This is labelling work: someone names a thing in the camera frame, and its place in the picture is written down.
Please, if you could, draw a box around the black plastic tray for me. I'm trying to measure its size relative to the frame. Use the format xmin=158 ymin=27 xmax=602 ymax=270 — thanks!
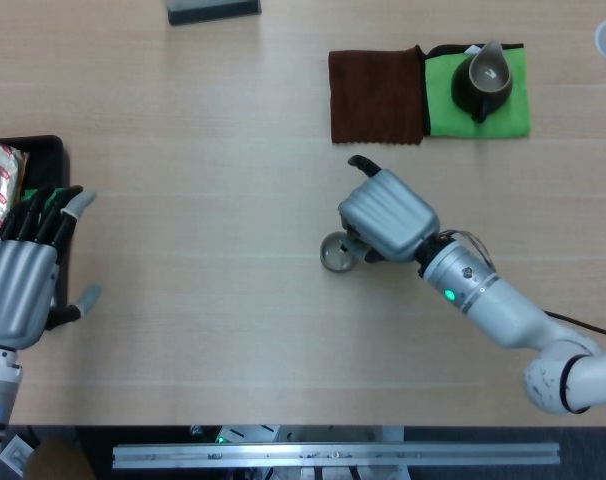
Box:
xmin=0 ymin=134 xmax=72 ymax=326

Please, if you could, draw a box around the brown cloth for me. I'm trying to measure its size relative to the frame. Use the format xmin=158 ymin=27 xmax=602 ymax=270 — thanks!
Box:
xmin=327 ymin=44 xmax=427 ymax=146

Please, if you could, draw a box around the green cloth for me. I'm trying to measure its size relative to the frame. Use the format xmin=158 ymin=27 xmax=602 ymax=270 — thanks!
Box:
xmin=422 ymin=43 xmax=533 ymax=139

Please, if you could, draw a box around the brown round seat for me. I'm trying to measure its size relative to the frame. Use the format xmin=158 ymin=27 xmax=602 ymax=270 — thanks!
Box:
xmin=25 ymin=437 xmax=95 ymax=480

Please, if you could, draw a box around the card sign stand black base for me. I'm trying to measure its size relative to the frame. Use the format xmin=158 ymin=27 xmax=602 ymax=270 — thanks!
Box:
xmin=165 ymin=0 xmax=262 ymax=27

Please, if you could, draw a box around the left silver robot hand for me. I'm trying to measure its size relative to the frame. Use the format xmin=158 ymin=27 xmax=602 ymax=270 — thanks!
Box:
xmin=0 ymin=184 xmax=103 ymax=351

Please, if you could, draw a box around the black pitcher with pale inside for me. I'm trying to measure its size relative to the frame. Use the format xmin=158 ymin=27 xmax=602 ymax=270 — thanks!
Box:
xmin=450 ymin=40 xmax=514 ymax=124

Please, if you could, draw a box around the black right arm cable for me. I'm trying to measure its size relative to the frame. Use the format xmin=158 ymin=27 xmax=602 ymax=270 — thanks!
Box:
xmin=542 ymin=309 xmax=606 ymax=341

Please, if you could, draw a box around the dark green tea cup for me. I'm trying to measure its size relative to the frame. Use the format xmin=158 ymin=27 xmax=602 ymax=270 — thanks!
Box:
xmin=319 ymin=232 xmax=357 ymax=274

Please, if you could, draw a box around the aluminium rail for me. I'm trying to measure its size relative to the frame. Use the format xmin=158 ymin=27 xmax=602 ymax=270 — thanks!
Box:
xmin=111 ymin=440 xmax=562 ymax=470

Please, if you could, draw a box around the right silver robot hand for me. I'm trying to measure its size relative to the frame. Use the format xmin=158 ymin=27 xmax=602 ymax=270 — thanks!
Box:
xmin=336 ymin=154 xmax=442 ymax=265

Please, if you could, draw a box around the white paper label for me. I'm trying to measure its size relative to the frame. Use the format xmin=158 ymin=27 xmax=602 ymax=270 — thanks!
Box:
xmin=0 ymin=433 xmax=35 ymax=477

